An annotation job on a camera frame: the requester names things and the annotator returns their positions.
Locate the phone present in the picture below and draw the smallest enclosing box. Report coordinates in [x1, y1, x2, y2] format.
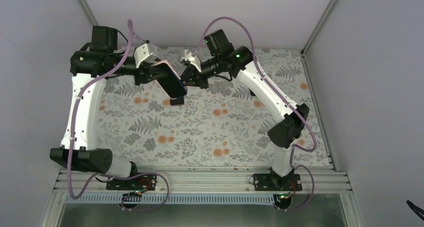
[169, 96, 185, 106]
[152, 60, 188, 99]

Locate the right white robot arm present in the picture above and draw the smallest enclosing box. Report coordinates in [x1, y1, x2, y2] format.
[179, 29, 310, 191]

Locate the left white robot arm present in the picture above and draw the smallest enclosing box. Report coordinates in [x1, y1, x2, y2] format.
[49, 25, 165, 190]

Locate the floral patterned table mat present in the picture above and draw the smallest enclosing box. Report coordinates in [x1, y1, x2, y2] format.
[96, 48, 330, 167]

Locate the black object at edge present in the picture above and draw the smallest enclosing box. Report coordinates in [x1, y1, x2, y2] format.
[406, 200, 424, 221]

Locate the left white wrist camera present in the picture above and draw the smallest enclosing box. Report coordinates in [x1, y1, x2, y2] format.
[133, 42, 159, 69]

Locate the left aluminium frame post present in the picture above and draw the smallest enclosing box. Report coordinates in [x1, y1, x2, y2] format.
[77, 0, 98, 26]

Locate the aluminium frame post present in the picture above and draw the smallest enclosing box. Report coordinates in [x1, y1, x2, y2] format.
[77, 0, 98, 26]
[301, 0, 339, 57]

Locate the right aluminium frame post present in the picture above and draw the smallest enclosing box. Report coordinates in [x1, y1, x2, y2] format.
[301, 0, 339, 57]

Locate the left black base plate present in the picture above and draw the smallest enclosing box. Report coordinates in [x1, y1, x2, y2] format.
[106, 174, 158, 192]

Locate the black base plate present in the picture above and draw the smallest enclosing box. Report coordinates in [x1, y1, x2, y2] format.
[106, 174, 158, 192]
[248, 171, 303, 192]

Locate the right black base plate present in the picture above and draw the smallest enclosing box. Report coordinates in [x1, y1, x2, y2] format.
[248, 171, 303, 192]

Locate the slotted grey cable duct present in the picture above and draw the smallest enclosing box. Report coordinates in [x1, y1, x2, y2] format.
[63, 192, 276, 206]

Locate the aluminium mounting rail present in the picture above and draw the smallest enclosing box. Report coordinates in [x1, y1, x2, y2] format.
[54, 165, 353, 196]

